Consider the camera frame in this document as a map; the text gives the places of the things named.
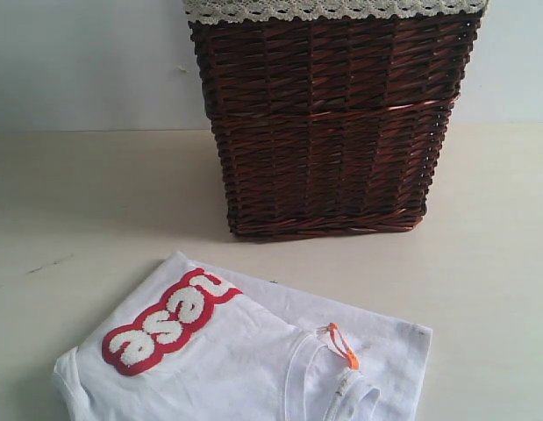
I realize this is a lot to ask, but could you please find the white t-shirt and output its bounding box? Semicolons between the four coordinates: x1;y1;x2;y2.
53;253;432;420

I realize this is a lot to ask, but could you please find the orange clothing tag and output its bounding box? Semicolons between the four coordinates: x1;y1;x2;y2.
326;323;360;370

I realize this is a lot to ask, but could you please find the dark brown wicker basket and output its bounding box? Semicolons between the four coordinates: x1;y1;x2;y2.
190;12;482;241

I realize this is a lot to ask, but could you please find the white lace crochet cloth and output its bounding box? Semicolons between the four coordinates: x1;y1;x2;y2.
182;0;489;25

